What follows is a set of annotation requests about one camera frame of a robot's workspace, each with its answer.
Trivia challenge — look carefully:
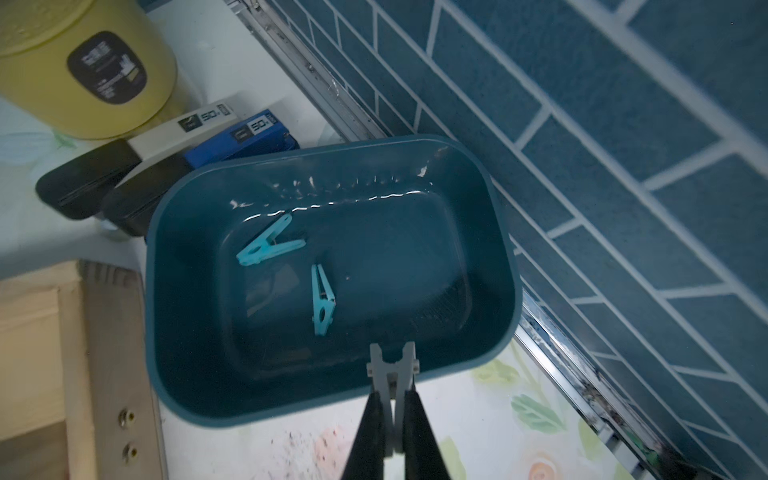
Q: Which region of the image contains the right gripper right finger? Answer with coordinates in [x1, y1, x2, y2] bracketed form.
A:
[402, 389, 451, 480]

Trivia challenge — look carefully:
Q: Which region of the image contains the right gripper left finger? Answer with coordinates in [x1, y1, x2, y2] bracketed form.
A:
[341, 392, 386, 480]

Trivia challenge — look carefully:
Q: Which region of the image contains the clear clothespin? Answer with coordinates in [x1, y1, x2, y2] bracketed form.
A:
[367, 341, 420, 457]

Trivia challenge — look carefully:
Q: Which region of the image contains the teal clothespin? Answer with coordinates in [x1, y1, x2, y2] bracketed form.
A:
[236, 214, 306, 267]
[310, 264, 336, 336]

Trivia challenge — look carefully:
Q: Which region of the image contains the teal storage box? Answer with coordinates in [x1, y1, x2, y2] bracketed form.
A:
[145, 135, 522, 428]

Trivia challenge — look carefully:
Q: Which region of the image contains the wooden clothes rack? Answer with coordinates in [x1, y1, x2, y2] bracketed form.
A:
[1, 260, 167, 479]

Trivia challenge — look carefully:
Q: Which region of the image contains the blue black stapler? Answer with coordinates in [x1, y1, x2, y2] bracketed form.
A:
[100, 109, 301, 238]

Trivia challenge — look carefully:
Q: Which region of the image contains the black white stapler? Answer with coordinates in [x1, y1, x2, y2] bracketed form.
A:
[35, 98, 242, 220]

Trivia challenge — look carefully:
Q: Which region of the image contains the yellow pen cup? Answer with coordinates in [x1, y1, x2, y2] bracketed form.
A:
[1, 1, 188, 140]

